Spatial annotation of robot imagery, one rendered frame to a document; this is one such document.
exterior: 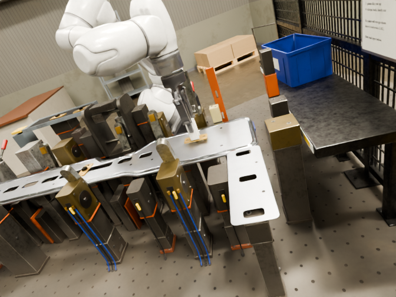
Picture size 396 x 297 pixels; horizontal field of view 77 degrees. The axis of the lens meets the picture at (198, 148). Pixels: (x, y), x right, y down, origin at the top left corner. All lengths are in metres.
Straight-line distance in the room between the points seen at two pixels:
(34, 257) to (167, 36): 1.00
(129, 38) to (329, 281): 0.79
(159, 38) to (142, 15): 0.07
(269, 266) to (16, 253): 0.94
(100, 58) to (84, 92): 6.68
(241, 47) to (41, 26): 4.66
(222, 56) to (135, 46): 5.50
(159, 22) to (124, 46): 0.13
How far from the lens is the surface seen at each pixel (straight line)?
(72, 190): 0.87
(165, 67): 0.76
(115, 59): 0.66
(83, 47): 0.65
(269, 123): 0.73
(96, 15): 1.26
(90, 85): 7.26
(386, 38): 0.78
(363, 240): 0.89
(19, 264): 1.30
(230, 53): 6.22
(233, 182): 0.64
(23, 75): 7.59
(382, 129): 0.71
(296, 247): 0.86
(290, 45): 1.32
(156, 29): 0.73
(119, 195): 1.05
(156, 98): 1.55
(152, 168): 0.84
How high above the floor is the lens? 1.39
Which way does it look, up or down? 28 degrees down
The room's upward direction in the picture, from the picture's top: 21 degrees counter-clockwise
